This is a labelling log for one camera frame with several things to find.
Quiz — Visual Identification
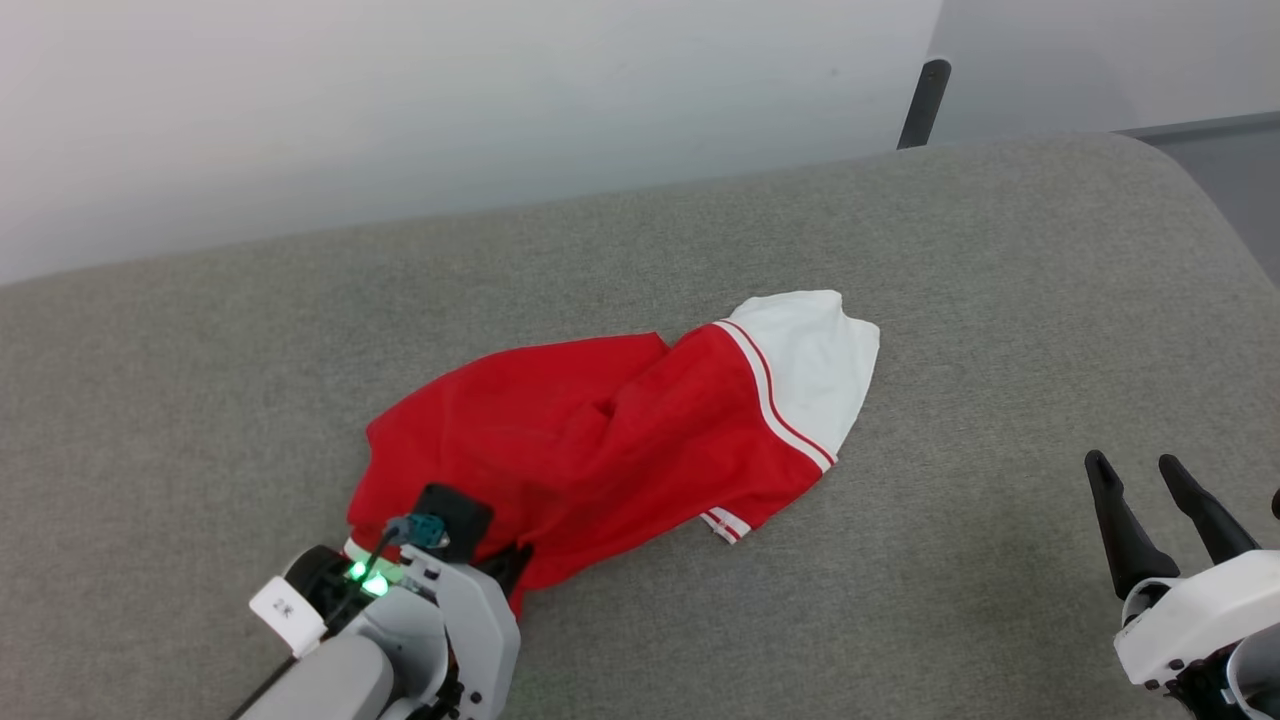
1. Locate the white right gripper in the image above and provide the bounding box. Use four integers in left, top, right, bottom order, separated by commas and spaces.
1085, 450, 1280, 689

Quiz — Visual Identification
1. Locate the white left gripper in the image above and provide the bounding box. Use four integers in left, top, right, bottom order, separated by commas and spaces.
400, 545, 533, 720

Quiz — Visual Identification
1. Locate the red and white jersey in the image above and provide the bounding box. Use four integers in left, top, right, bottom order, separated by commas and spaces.
345, 290, 881, 617

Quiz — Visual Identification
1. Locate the grey fabric sofa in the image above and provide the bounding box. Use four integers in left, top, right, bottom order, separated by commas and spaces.
0, 133, 1280, 720

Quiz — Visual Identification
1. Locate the black slanted pole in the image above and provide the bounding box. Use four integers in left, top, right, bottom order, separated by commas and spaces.
897, 58, 952, 151

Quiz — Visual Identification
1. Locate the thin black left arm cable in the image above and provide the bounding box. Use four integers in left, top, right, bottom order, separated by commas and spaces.
230, 525, 401, 720

